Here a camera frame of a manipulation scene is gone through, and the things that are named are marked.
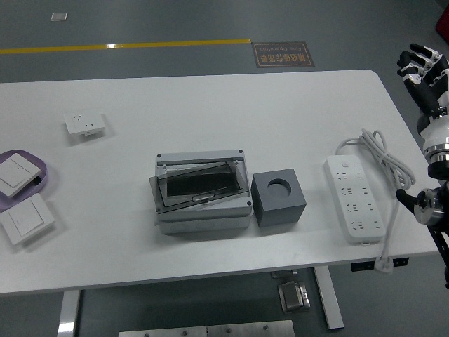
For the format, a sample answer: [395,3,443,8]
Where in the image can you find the grey cube with round hole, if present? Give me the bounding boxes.
[251,168,307,229]

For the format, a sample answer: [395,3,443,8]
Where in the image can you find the black table control panel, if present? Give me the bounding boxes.
[351,258,410,272]

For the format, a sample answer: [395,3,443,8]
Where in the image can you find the yellow floor tape line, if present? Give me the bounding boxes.
[0,38,252,55]

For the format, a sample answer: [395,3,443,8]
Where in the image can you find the white wall socket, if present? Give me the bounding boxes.
[63,112,106,136]

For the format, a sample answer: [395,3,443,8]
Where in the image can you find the silver metal floor box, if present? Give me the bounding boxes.
[278,280,311,312]

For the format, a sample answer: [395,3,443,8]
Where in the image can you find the red object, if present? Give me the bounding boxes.
[434,6,449,38]

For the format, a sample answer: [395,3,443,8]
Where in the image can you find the white power strip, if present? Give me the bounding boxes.
[323,155,384,245]

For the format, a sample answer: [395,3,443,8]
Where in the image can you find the white power strip cable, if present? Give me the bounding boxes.
[335,128,417,273]

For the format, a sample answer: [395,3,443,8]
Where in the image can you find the grey metal base plate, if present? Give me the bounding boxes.
[118,325,208,337]

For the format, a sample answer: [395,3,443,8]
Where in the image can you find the transparent box flap lid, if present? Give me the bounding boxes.
[148,159,252,215]

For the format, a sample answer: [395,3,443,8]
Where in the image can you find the metal bracket under table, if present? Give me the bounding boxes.
[270,269,299,280]

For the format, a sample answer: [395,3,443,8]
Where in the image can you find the grey plastic junction box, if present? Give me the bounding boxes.
[148,149,254,235]

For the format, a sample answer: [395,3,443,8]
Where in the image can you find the purple tray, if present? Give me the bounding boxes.
[0,150,49,213]

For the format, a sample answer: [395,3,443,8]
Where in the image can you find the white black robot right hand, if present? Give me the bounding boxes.
[396,43,449,148]

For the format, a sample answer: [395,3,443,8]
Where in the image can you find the brown floor sign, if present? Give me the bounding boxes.
[250,41,315,68]

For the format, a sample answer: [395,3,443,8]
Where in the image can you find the white wall switch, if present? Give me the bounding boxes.
[0,193,56,246]
[0,152,42,198]

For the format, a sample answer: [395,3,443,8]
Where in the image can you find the white table leg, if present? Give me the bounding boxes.
[57,289,81,337]
[313,266,344,331]

